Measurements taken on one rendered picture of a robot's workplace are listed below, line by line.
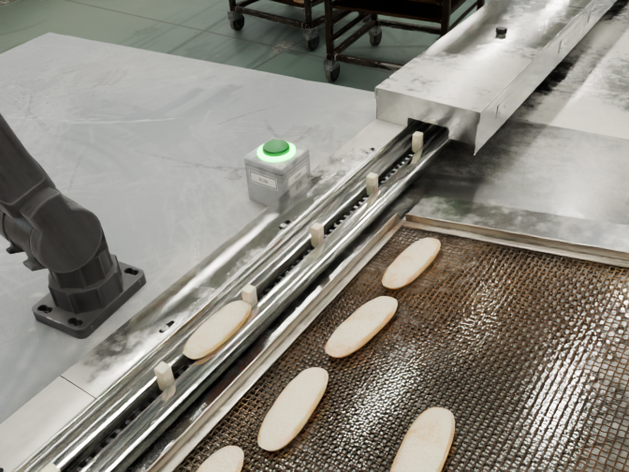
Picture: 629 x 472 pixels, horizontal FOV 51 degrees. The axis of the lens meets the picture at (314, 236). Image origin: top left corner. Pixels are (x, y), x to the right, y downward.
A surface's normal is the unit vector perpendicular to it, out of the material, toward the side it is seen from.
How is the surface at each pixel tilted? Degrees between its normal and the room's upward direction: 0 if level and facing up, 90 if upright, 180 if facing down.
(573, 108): 0
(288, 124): 0
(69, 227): 90
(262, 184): 90
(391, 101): 90
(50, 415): 0
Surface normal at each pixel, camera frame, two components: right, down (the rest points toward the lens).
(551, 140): -0.05, -0.79
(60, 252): 0.75, 0.37
